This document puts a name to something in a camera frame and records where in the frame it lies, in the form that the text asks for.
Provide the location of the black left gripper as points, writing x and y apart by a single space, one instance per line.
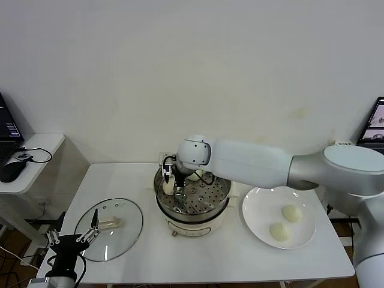
70 244

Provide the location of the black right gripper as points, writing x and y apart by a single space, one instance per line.
180 178

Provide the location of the white steamed baozi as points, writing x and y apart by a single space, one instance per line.
194 176
292 213
168 188
280 231

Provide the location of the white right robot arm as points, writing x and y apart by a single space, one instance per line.
255 165

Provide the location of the perforated steel steamer basket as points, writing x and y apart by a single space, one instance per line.
210 198

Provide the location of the white floor power strip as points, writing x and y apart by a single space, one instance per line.
42 231

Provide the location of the cream electric cooker pot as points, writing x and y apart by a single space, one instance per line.
192 228

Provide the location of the black computer mouse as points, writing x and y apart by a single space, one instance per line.
12 172

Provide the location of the white side table with mouse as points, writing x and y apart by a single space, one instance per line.
45 150

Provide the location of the white round plate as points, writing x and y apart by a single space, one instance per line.
258 216

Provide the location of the black laptop with dark screen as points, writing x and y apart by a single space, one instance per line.
7 129

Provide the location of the white side table with label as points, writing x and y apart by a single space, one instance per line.
339 195

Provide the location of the small printed table label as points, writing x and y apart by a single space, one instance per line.
344 143

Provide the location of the grey laptop with image windows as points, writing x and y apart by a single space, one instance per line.
375 132

